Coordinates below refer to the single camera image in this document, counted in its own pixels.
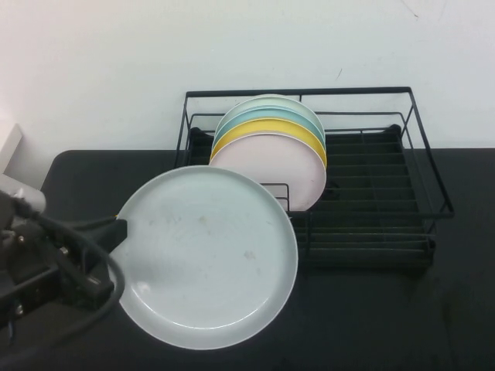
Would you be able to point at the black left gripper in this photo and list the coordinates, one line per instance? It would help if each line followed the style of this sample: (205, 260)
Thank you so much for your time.
(35, 266)

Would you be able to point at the pink plate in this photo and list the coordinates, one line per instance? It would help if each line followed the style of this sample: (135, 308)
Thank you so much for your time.
(278, 170)

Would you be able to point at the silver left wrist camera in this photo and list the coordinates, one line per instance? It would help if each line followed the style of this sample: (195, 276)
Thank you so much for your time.
(27, 195)

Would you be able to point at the white side shelf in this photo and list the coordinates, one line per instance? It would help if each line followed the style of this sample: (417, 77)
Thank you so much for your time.
(9, 150)

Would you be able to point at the yellow plate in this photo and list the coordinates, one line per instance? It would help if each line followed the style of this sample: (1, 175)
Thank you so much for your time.
(255, 127)

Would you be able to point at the pale green plate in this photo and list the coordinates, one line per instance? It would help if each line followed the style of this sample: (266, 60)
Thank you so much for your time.
(255, 103)

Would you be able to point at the large pale grey plate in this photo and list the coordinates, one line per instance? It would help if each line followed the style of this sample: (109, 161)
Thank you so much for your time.
(209, 255)

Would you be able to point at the teal plate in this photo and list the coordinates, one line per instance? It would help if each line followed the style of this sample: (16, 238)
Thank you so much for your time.
(247, 115)

